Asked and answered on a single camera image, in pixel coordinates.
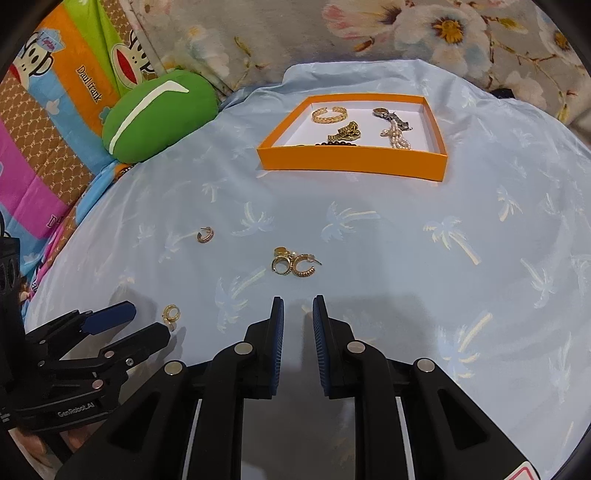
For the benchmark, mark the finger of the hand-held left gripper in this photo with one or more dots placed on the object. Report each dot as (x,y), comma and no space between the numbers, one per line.
(111,316)
(138,344)

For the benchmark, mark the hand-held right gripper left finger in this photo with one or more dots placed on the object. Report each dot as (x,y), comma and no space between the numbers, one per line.
(277,350)

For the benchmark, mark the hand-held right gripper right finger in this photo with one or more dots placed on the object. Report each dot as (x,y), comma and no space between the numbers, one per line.
(321,350)

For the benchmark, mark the studded hoop earring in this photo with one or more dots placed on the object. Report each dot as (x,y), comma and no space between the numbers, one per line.
(307,273)
(208,236)

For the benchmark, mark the small gold hoop earring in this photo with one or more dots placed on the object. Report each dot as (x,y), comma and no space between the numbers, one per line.
(277,270)

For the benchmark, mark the small gold charm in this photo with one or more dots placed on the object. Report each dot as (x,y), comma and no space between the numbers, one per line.
(280,252)

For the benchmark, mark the orange cardboard box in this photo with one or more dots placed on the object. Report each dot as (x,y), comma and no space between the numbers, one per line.
(351,161)

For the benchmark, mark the gold wristwatch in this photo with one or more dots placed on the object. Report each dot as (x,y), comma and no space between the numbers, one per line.
(346,131)

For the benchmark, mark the silver wristwatch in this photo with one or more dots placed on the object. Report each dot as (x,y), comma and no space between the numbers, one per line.
(381,112)

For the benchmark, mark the light blue palm print sheet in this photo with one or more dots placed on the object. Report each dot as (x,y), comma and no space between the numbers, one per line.
(415,277)

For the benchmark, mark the green pillow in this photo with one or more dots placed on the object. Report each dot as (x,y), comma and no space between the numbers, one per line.
(157,124)

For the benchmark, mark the cartoon printed blanket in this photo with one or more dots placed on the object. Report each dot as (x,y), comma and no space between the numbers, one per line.
(60,92)

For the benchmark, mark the floral blanket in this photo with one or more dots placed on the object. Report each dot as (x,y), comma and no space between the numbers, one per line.
(277,37)

